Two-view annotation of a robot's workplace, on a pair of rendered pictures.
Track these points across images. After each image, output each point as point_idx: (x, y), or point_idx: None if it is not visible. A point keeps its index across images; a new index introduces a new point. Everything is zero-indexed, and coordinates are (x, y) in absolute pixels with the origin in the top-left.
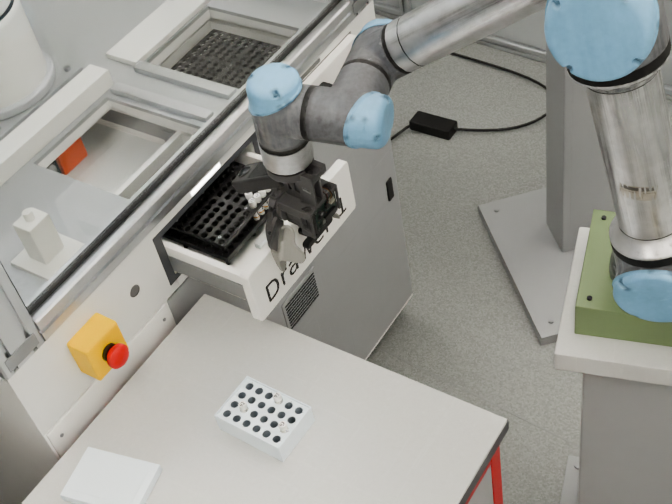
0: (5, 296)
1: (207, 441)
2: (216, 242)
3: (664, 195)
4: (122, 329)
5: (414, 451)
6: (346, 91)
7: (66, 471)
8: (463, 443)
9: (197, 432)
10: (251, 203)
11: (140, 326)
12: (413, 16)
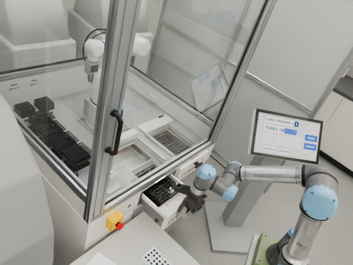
0: (102, 199)
1: (135, 263)
2: (158, 200)
3: (307, 250)
4: None
5: None
6: (227, 181)
7: (88, 257)
8: None
9: (133, 259)
10: (171, 192)
11: (124, 216)
12: (251, 168)
